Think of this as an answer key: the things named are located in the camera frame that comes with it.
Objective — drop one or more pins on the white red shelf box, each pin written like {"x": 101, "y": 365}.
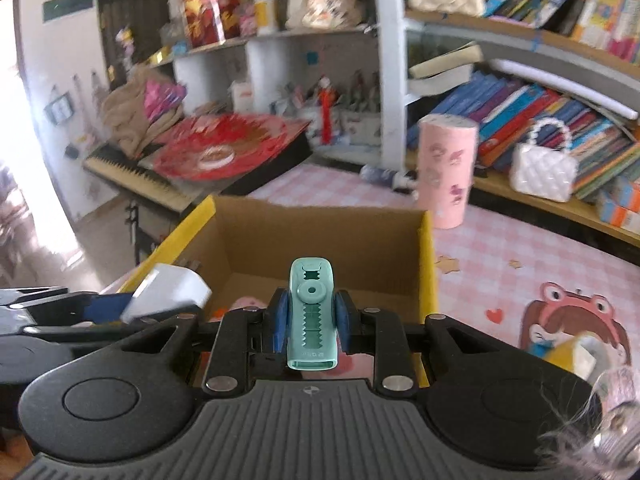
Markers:
{"x": 241, "y": 96}

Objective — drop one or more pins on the teal plastic clip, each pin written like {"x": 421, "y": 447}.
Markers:
{"x": 311, "y": 320}

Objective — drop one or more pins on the black keyboard stand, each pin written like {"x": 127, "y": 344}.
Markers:
{"x": 137, "y": 230}

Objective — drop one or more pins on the dark small pouch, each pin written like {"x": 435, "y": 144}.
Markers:
{"x": 390, "y": 176}

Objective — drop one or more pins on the green wall sign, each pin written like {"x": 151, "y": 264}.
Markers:
{"x": 67, "y": 5}

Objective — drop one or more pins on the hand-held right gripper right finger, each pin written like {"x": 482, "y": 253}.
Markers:
{"x": 343, "y": 321}

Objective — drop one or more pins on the white rolled paper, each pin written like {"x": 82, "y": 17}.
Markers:
{"x": 550, "y": 85}

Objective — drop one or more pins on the plain white box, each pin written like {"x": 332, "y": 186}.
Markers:
{"x": 167, "y": 287}

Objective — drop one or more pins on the yellow cardboard box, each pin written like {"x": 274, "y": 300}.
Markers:
{"x": 320, "y": 240}

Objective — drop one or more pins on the white wooden bookshelf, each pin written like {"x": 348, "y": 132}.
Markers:
{"x": 392, "y": 60}

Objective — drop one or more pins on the white bottle yellow label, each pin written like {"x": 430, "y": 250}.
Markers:
{"x": 265, "y": 10}

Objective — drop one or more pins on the pink small gift box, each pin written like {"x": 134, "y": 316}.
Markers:
{"x": 247, "y": 21}

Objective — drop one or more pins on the electric piano keyboard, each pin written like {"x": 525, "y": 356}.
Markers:
{"x": 135, "y": 177}

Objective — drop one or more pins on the pink cylinder container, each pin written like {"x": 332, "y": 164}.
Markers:
{"x": 445, "y": 170}

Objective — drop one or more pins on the pink foil wrapping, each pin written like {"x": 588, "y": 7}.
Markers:
{"x": 162, "y": 97}

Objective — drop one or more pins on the small wall picture frame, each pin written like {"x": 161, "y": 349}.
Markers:
{"x": 60, "y": 107}

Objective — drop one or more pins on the pink checked printed tablecloth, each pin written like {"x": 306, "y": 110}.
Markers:
{"x": 500, "y": 260}

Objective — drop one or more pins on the red festive gift bag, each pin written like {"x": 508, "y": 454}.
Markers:
{"x": 205, "y": 10}

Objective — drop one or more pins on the beige crumpled cloth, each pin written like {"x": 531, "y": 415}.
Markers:
{"x": 127, "y": 115}

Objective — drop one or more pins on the red printed paper sheet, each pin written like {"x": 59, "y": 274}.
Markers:
{"x": 250, "y": 140}

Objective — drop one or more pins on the orange blue carton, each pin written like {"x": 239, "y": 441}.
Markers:
{"x": 620, "y": 215}

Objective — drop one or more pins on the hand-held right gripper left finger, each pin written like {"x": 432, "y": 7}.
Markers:
{"x": 280, "y": 325}

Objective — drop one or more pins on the clear fuzzy ball ornament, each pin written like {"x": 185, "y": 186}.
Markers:
{"x": 615, "y": 425}

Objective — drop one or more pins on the long row of slanted books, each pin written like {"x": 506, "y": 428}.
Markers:
{"x": 525, "y": 115}

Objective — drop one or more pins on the white pen holder box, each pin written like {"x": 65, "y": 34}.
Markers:
{"x": 362, "y": 125}

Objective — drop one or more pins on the red slim doll ornament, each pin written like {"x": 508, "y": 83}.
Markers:
{"x": 326, "y": 105}

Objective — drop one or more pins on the yellow tape roll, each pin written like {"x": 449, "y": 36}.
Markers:
{"x": 565, "y": 357}

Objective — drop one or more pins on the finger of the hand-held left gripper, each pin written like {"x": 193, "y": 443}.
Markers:
{"x": 107, "y": 306}
{"x": 75, "y": 330}

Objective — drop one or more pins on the small hanging wall plush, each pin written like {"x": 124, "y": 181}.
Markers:
{"x": 125, "y": 42}

